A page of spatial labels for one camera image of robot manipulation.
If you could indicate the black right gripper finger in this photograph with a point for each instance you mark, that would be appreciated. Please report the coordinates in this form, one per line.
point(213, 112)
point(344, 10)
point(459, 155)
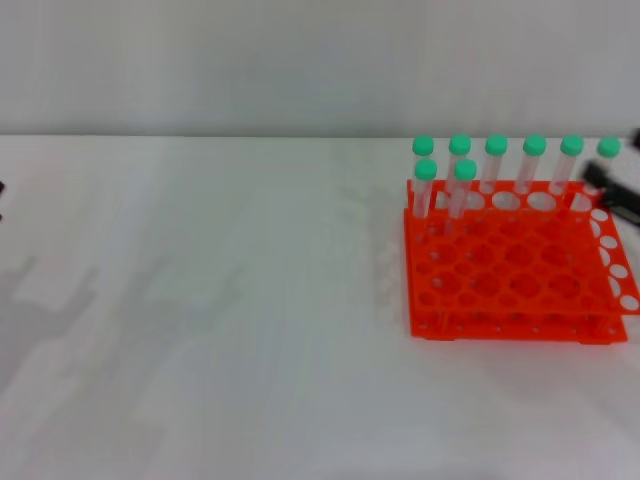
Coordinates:
point(612, 192)
point(636, 138)

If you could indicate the green-capped clear test tube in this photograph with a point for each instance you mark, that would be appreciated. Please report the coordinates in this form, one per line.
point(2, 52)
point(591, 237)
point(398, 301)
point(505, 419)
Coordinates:
point(534, 145)
point(459, 144)
point(465, 169)
point(423, 145)
point(496, 144)
point(425, 169)
point(609, 146)
point(571, 145)

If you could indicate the orange plastic test tube rack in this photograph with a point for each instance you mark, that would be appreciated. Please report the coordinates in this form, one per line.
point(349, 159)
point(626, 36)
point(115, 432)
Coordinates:
point(500, 280)

